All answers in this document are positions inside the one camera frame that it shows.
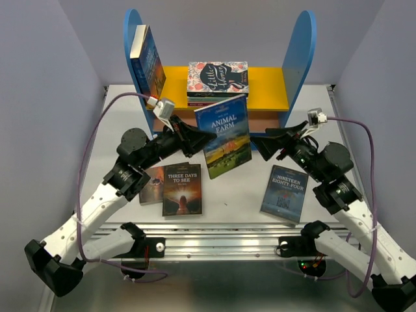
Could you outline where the blue yellow wooden bookshelf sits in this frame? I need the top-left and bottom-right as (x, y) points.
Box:
(123, 8), (317, 138)

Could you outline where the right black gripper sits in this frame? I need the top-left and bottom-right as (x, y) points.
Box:
(251, 120), (326, 183)

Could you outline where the dark brown book underneath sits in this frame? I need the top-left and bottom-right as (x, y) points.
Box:
(139, 162), (189, 205)

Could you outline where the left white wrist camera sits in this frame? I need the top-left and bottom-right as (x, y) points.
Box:
(147, 96), (175, 130)

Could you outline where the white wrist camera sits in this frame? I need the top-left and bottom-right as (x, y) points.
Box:
(147, 96), (175, 130)
(301, 108), (328, 138)

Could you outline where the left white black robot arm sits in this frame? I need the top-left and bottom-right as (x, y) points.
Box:
(24, 116), (216, 297)

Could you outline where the Three Days To See book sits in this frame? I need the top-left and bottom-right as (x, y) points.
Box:
(162, 163), (202, 217)

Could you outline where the aluminium rail frame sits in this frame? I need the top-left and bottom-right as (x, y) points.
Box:
(35, 83), (410, 312)

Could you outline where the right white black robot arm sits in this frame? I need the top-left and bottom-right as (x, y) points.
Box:
(250, 122), (415, 311)

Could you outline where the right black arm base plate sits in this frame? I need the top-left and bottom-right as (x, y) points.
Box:
(276, 232), (346, 258)

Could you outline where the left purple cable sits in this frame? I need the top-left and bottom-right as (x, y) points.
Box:
(75, 92), (170, 283)

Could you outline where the Little Women floral book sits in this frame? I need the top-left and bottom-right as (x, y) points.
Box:
(187, 61), (250, 98)

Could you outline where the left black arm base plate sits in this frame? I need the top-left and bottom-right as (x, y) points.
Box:
(113, 237), (166, 259)

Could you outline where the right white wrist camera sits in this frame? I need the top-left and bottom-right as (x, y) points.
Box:
(301, 108), (328, 138)

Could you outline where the Animal Farm book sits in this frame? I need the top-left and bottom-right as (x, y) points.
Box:
(194, 95), (252, 179)

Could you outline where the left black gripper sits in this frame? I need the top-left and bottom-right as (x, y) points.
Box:
(140, 114), (217, 170)

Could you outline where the red spine book in stack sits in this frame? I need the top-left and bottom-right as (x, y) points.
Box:
(187, 102), (214, 107)

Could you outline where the Nineteen Eighty-Four blue book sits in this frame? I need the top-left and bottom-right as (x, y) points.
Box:
(260, 165), (309, 225)

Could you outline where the Jane Eyre blue book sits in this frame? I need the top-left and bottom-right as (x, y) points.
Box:
(129, 25), (166, 98)

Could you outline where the green spine book in stack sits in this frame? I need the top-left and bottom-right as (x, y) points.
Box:
(187, 93), (241, 103)

